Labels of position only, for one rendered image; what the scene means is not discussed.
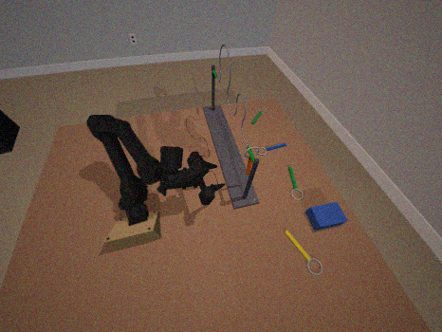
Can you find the blue block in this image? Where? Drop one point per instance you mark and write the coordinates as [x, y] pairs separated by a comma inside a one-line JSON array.
[[326, 216]]

